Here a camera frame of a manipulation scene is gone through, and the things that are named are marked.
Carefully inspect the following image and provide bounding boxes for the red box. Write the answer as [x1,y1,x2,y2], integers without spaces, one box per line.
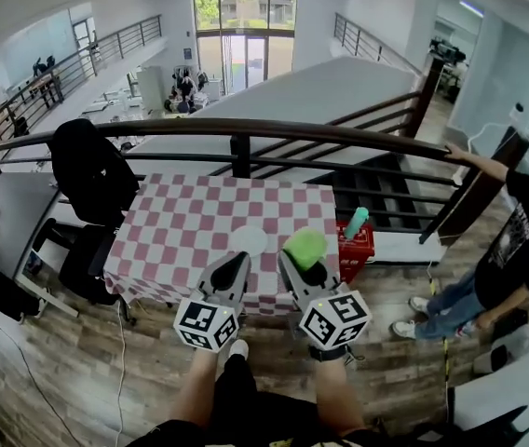
[335,220,376,285]

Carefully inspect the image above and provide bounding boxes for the green leafy vegetable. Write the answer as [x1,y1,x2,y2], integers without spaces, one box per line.
[282,226,329,272]

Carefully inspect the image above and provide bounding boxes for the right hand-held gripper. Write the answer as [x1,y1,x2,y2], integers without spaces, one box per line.
[277,248,373,350]

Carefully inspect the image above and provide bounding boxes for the person's white shoe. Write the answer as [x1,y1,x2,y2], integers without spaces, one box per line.
[228,338,251,360]

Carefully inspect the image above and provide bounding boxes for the white floor cable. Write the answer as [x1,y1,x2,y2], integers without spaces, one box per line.
[113,295,129,441]

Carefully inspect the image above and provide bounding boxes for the dark curved metal railing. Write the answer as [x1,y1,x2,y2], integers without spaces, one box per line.
[0,117,529,247]

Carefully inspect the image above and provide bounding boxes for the black wrist strap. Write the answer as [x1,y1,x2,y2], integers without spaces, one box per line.
[307,344,350,363]

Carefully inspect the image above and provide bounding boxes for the black jacket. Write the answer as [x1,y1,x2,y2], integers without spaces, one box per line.
[48,118,142,227]

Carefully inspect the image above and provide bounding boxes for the person's black shorts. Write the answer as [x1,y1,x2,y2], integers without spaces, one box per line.
[127,354,438,447]

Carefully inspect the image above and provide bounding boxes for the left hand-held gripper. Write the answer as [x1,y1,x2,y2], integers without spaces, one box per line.
[172,251,252,354]

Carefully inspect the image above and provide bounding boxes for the person's left forearm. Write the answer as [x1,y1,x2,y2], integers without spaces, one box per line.
[170,347,223,432]

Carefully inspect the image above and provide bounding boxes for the teal bottle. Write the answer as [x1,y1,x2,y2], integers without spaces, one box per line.
[343,206,371,241]

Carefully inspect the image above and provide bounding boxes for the yellow black floor cable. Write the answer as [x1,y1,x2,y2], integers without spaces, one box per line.
[425,261,453,418]

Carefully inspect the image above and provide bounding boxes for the white round dish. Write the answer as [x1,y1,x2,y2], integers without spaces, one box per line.
[230,224,270,257]

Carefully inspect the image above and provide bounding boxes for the white table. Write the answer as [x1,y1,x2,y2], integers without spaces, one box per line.
[448,354,529,447]

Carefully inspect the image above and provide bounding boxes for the red white checkered tablecloth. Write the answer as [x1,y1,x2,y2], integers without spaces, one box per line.
[102,171,341,317]

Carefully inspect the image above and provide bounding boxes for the grey desk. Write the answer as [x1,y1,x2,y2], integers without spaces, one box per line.
[0,171,80,319]

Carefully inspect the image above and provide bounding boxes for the person's right forearm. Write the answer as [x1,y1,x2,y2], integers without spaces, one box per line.
[309,355,367,439]

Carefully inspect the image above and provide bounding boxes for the glass entrance door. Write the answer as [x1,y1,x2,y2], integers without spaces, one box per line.
[192,0,299,96]

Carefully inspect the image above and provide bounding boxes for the black office chair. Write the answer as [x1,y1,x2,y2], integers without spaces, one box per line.
[31,118,141,328]

